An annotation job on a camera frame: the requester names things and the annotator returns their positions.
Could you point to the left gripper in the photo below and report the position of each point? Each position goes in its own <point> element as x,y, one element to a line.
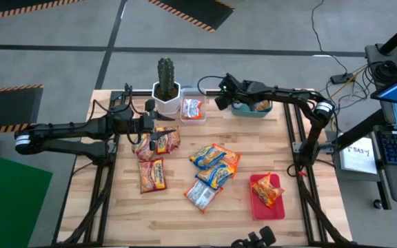
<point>143,124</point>

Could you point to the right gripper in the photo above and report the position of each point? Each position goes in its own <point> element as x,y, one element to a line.
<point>222,103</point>

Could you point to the red Maruchan noodle packet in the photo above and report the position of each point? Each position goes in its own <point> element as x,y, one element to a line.
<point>265,191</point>
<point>141,149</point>
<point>169,143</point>
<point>152,175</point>

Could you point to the orange Maruchan noodle packet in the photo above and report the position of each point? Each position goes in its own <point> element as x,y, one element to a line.
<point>200,196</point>
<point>233,156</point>
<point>192,108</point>

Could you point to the blue Maruchan noodle packet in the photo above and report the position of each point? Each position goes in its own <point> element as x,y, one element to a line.
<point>205,156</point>
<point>262,105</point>
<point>215,176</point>

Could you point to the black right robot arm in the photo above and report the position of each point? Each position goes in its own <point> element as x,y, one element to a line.
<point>281,93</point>

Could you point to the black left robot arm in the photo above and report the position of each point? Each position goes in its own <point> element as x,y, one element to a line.
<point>64,129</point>

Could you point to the clear plastic bin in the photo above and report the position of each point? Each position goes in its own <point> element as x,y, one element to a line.
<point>200,93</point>

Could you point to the teal plastic bin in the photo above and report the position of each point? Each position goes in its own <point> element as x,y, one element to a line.
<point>250,113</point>

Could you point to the green cactus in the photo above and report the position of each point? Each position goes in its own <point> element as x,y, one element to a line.
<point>165,77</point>

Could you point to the black hazard-striped floor mat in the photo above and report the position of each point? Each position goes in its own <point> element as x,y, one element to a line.
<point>198,10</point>
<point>12,7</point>
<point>5,106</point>

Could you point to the red plastic bin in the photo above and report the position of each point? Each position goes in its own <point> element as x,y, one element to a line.
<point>267,211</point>

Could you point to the black power adapter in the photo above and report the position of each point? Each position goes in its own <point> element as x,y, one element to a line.
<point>341,78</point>

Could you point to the white paper sheet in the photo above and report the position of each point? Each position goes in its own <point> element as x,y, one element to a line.
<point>358,158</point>

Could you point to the green floor mat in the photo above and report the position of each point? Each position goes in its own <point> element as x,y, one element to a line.
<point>9,206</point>

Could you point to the black caster wheel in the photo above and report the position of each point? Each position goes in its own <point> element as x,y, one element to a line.
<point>377,204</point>

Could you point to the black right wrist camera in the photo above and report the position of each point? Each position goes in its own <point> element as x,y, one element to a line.
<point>226,87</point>

